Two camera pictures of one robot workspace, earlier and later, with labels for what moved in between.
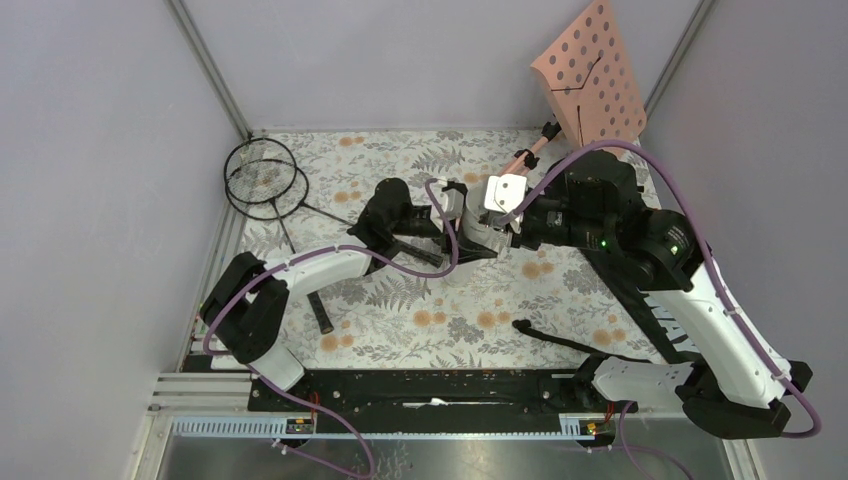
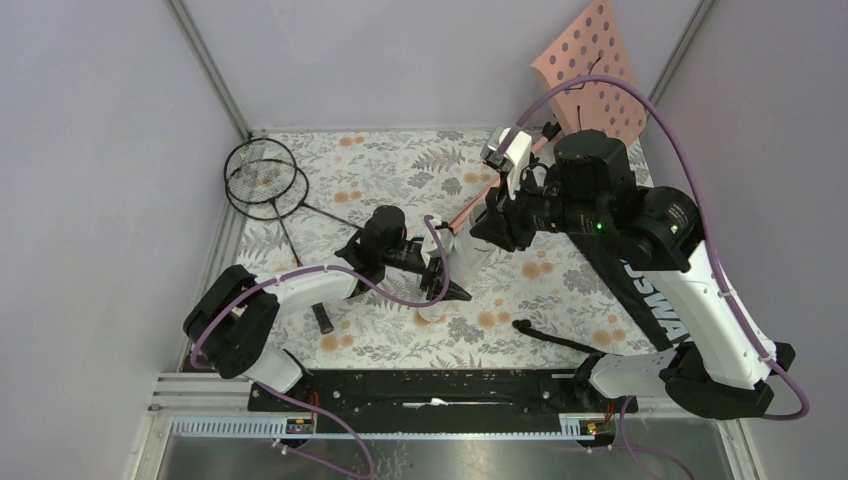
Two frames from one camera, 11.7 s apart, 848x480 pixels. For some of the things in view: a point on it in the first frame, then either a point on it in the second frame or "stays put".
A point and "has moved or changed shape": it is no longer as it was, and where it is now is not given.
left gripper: [468, 252] -> [437, 286]
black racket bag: [641, 306] stays put
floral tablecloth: [310, 190] stays put
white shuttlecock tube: [478, 226] has moved or changed shape
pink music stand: [592, 86] stays put
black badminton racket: [256, 170] stays put
